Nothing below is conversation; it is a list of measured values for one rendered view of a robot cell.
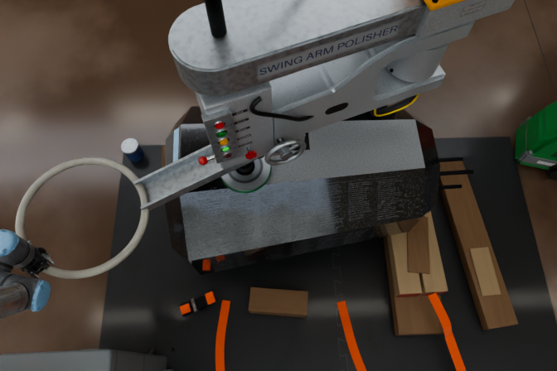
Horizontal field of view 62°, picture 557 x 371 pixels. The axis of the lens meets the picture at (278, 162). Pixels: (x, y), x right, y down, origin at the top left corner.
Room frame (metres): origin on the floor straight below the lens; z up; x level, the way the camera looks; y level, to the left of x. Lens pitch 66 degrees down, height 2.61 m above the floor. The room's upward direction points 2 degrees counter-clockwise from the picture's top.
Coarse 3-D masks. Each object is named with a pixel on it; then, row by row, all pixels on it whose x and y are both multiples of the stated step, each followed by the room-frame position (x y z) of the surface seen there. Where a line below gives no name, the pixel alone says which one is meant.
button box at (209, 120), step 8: (216, 112) 0.66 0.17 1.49; (224, 112) 0.66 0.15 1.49; (208, 120) 0.63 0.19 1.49; (216, 120) 0.64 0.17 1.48; (224, 120) 0.65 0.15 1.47; (232, 120) 0.65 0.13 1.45; (208, 128) 0.63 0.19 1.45; (224, 128) 0.64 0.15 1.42; (232, 128) 0.65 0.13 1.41; (208, 136) 0.63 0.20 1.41; (232, 136) 0.65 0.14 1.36; (216, 144) 0.63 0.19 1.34; (232, 144) 0.65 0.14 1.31; (216, 152) 0.63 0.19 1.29; (224, 152) 0.64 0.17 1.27; (232, 152) 0.65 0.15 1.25; (216, 160) 0.63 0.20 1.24; (224, 160) 0.64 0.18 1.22
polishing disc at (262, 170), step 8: (256, 160) 0.81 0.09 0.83; (256, 168) 0.77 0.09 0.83; (264, 168) 0.77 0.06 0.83; (224, 176) 0.74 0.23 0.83; (232, 176) 0.74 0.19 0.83; (240, 176) 0.74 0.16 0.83; (248, 176) 0.74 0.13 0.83; (256, 176) 0.73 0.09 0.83; (264, 176) 0.73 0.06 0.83; (232, 184) 0.70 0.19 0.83; (240, 184) 0.70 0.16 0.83; (248, 184) 0.70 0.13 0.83; (256, 184) 0.70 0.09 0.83
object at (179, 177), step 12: (276, 144) 0.77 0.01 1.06; (192, 156) 0.77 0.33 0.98; (204, 156) 0.78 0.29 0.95; (168, 168) 0.73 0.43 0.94; (180, 168) 0.74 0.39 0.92; (192, 168) 0.74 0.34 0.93; (204, 168) 0.73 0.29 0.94; (216, 168) 0.72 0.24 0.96; (228, 168) 0.70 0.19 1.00; (144, 180) 0.70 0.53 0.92; (156, 180) 0.71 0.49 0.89; (168, 180) 0.70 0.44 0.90; (180, 180) 0.69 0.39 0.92; (192, 180) 0.69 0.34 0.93; (204, 180) 0.67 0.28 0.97; (156, 192) 0.66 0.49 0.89; (168, 192) 0.65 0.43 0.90; (180, 192) 0.63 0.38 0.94; (156, 204) 0.60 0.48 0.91
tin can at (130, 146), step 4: (124, 140) 1.28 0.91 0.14; (128, 140) 1.28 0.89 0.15; (132, 140) 1.28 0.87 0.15; (124, 144) 1.25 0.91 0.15; (128, 144) 1.25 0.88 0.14; (132, 144) 1.25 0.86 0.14; (136, 144) 1.25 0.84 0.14; (124, 148) 1.22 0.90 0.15; (128, 148) 1.22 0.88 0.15; (132, 148) 1.22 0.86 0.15; (136, 148) 1.22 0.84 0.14; (140, 148) 1.25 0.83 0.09; (124, 152) 1.20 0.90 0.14; (128, 152) 1.19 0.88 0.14; (132, 152) 1.20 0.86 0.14; (136, 152) 1.21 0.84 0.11; (140, 152) 1.23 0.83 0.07; (128, 156) 1.19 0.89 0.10; (132, 156) 1.19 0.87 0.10; (136, 156) 1.20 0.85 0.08; (140, 156) 1.22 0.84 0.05; (132, 160) 1.19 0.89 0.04; (136, 160) 1.20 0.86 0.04
